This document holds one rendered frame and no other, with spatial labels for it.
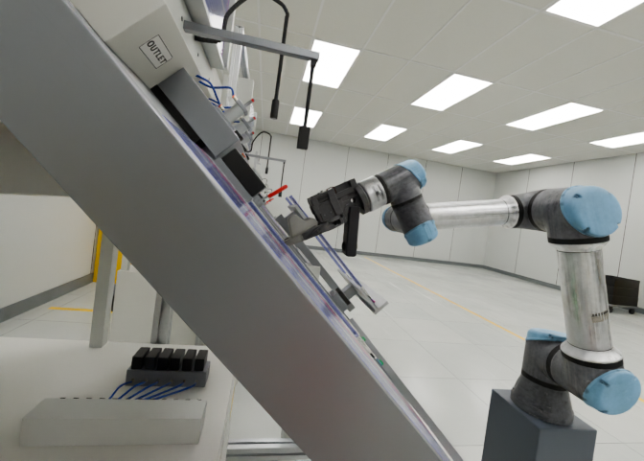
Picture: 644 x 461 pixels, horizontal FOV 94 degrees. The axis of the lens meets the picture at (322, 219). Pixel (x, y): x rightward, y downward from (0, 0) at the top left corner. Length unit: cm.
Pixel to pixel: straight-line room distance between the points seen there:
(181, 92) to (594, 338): 100
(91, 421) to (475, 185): 1024
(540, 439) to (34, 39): 117
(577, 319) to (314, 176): 778
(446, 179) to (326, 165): 369
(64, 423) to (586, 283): 106
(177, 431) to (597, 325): 91
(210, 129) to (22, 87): 33
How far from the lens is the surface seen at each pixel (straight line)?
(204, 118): 52
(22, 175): 62
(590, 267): 94
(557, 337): 111
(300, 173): 837
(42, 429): 71
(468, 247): 1038
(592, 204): 90
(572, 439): 120
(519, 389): 117
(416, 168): 72
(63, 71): 22
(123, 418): 66
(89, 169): 20
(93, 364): 93
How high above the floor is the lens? 103
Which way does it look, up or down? 1 degrees down
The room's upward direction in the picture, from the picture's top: 8 degrees clockwise
